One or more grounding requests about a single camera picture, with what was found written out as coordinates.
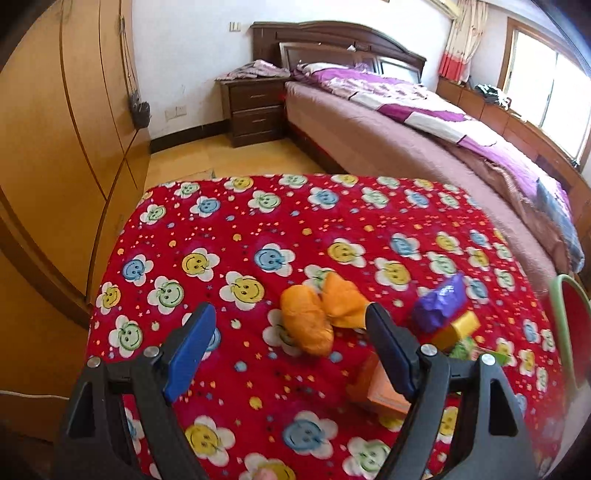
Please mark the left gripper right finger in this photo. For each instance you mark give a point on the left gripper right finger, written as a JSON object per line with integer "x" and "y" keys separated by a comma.
{"x": 490, "y": 439}

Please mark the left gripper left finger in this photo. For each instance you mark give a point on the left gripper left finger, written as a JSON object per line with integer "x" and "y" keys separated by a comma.
{"x": 94, "y": 440}

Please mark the orange cardboard box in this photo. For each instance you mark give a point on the orange cardboard box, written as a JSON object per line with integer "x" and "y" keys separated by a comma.
{"x": 372, "y": 388}

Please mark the orange plastic bag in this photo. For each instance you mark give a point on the orange plastic bag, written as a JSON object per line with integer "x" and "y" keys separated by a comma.
{"x": 310, "y": 318}

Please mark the small yellow box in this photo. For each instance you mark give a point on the small yellow box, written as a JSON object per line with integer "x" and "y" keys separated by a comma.
{"x": 459, "y": 329}

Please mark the purple crumpled wrapper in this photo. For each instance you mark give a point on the purple crumpled wrapper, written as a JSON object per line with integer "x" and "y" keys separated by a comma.
{"x": 439, "y": 307}

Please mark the red basin green rim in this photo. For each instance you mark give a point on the red basin green rim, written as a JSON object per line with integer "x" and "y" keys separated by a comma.
{"x": 570, "y": 315}

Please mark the red smiley flower blanket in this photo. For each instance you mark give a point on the red smiley flower blanket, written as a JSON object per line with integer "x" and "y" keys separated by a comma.
{"x": 258, "y": 401}

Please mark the blue plaid blanket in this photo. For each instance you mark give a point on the blue plaid blanket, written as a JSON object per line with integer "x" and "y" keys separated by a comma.
{"x": 547, "y": 203}

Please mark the wooden wardrobe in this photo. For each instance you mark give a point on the wooden wardrobe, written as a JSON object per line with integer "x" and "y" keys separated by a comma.
{"x": 73, "y": 166}

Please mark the wooden window cabinet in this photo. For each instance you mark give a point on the wooden window cabinet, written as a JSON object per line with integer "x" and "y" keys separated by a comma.
{"x": 528, "y": 139}

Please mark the black charger on wardrobe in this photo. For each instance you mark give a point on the black charger on wardrobe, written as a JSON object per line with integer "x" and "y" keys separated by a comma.
{"x": 140, "y": 111}

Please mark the clothes on window cabinet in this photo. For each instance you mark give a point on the clothes on window cabinet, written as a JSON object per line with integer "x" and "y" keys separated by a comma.
{"x": 493, "y": 95}

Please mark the dark wooden bed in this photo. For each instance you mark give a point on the dark wooden bed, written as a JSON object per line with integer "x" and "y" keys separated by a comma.
{"x": 358, "y": 140}

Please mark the dark wooden nightstand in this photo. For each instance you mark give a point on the dark wooden nightstand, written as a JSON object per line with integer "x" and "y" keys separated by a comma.
{"x": 255, "y": 110}

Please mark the purple patterned quilt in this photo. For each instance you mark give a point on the purple patterned quilt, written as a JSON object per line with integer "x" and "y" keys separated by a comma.
{"x": 416, "y": 106}

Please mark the cloth on nightstand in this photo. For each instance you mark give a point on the cloth on nightstand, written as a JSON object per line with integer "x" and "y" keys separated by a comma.
{"x": 257, "y": 69}

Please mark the red white curtain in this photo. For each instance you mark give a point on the red white curtain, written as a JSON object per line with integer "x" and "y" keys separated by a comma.
{"x": 463, "y": 41}

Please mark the wall power socket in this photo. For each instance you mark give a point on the wall power socket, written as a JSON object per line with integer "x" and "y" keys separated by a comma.
{"x": 175, "y": 112}

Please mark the wall light switch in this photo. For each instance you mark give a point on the wall light switch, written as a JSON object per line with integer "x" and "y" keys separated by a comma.
{"x": 234, "y": 27}

